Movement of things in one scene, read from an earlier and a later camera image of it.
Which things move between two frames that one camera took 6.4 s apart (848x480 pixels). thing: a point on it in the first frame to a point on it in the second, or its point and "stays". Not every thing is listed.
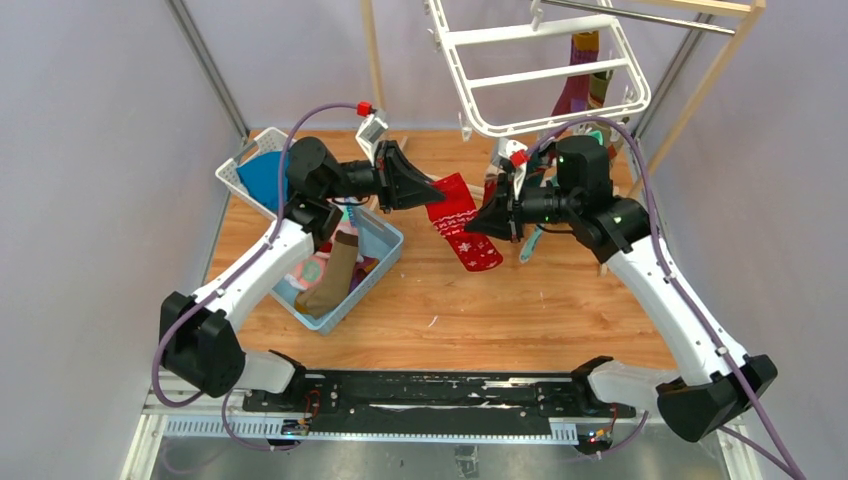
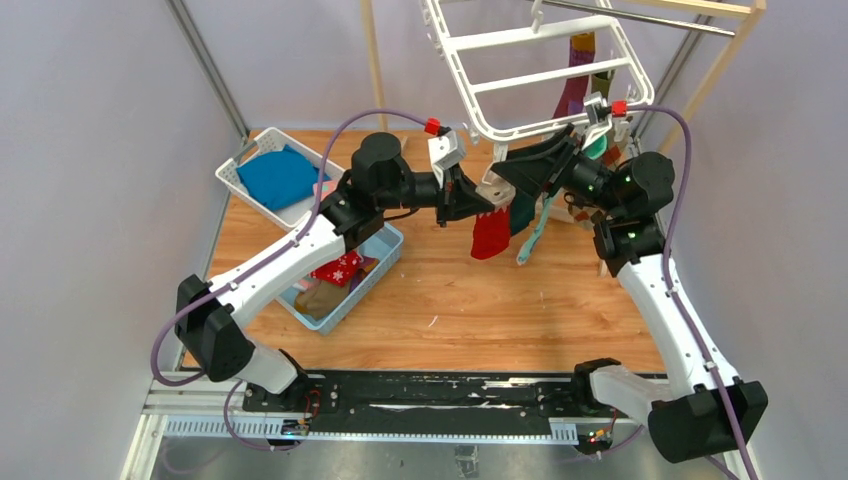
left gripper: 398,184 to 459,198
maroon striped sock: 574,97 stays
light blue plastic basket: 377,239 stays
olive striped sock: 598,87 stays
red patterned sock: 451,214 to 339,270
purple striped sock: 361,270 stays
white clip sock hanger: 465,83 stays
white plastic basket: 227,173 stays
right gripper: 499,217 to 537,166
